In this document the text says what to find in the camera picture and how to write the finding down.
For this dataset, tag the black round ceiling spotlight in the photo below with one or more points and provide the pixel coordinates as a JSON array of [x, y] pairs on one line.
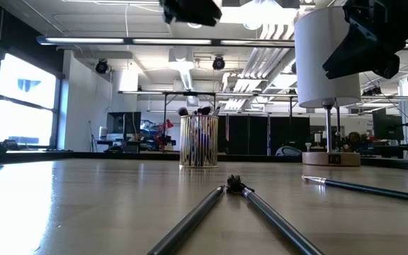
[[218, 63], [101, 66]]

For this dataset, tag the white rounded device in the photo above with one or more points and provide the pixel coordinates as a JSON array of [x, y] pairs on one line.
[[288, 151]]

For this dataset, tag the long ceiling light bar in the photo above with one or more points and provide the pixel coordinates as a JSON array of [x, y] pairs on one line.
[[83, 40]]

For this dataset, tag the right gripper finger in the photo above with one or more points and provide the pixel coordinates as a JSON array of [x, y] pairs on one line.
[[338, 74], [363, 56]]

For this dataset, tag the black partition panels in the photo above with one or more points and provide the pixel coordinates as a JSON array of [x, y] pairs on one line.
[[253, 134]]

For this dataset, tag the white shade wooden base lamp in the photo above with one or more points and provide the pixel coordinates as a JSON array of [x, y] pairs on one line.
[[314, 63]]

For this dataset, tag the white ceiling duct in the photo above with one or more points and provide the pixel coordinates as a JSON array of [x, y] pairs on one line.
[[182, 67]]

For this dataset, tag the person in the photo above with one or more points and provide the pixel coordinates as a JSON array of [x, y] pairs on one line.
[[354, 140]]

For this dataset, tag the black computer monitor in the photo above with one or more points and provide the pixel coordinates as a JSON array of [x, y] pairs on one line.
[[123, 122], [388, 124]]

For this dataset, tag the red jointed desk lamp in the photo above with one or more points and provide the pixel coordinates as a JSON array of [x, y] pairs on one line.
[[163, 131]]

